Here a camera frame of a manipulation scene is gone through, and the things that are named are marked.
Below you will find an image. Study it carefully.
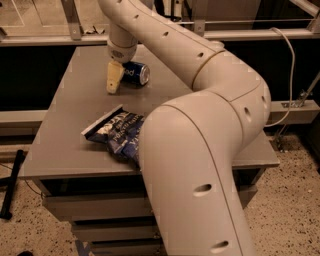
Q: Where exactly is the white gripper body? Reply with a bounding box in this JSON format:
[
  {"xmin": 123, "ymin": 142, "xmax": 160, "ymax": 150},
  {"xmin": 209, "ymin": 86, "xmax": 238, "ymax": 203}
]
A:
[{"xmin": 107, "ymin": 40, "xmax": 137, "ymax": 63}]

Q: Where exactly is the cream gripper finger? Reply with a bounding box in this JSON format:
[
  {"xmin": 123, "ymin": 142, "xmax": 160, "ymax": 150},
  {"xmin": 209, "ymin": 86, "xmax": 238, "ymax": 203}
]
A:
[{"xmin": 106, "ymin": 61, "xmax": 124, "ymax": 94}]

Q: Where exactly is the blue pepsi can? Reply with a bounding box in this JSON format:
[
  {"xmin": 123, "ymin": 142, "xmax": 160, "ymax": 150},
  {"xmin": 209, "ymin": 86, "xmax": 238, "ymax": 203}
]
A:
[{"xmin": 123, "ymin": 61, "xmax": 150, "ymax": 86}]

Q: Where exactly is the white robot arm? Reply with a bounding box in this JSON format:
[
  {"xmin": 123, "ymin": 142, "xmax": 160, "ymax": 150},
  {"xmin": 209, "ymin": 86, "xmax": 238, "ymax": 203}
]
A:
[{"xmin": 98, "ymin": 0, "xmax": 271, "ymax": 256}]

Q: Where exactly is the grey metal railing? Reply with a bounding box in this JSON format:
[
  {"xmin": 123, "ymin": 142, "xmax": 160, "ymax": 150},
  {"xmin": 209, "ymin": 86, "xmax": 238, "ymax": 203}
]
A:
[{"xmin": 0, "ymin": 0, "xmax": 320, "ymax": 46}]

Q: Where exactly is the blue chips bag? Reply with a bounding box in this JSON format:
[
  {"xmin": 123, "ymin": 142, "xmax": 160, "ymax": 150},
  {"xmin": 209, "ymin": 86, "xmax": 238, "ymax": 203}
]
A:
[{"xmin": 81, "ymin": 105, "xmax": 145, "ymax": 166}]

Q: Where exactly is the grey drawer cabinet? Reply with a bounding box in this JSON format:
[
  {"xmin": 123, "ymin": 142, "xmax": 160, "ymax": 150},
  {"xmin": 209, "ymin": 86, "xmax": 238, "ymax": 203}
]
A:
[{"xmin": 19, "ymin": 42, "xmax": 281, "ymax": 256}]

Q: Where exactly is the black bar on floor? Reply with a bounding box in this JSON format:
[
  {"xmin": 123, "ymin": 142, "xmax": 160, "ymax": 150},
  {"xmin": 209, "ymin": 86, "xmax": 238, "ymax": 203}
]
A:
[{"xmin": 0, "ymin": 149, "xmax": 25, "ymax": 220}]

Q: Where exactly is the white cable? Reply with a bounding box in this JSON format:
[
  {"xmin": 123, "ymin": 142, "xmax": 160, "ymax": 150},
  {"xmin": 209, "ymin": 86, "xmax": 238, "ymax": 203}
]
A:
[{"xmin": 263, "ymin": 27, "xmax": 297, "ymax": 129}]

